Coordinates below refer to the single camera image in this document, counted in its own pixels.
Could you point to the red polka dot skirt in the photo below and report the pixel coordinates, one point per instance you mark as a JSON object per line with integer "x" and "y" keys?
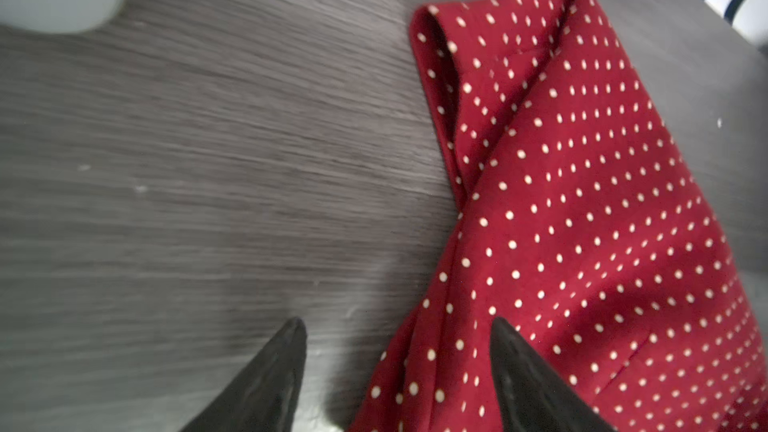
{"x": 579, "y": 224}

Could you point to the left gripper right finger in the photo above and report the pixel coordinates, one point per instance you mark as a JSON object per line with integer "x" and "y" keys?
{"x": 531, "y": 395}

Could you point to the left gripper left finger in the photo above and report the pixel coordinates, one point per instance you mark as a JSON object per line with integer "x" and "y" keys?
{"x": 264, "y": 395}

